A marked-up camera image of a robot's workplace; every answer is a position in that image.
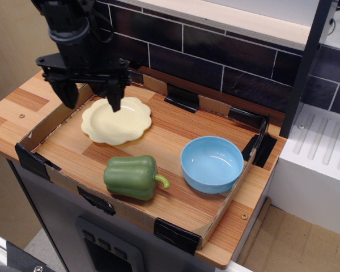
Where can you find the grey toy oven front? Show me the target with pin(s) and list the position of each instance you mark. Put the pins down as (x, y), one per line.
(108, 252)

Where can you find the cardboard tray with black tape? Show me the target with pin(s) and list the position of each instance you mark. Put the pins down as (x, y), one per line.
(58, 149)

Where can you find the dark grey vertical post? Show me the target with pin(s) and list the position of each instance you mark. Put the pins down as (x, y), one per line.
(317, 37)

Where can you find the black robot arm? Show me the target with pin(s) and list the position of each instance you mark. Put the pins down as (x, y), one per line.
(70, 15)

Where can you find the white toy sink drainboard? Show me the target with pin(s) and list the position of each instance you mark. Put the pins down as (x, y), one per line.
(306, 180)

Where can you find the light wooden upper shelf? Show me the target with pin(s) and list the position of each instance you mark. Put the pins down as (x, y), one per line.
(241, 22)

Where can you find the green toy bell pepper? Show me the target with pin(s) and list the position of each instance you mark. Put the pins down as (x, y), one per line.
(134, 177)

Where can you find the pale yellow scalloped plate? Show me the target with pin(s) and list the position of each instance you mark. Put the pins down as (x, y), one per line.
(103, 125)

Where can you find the light blue bowl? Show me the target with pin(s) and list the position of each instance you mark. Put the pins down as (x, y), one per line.
(211, 164)

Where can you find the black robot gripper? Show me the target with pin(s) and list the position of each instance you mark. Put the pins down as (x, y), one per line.
(82, 58)

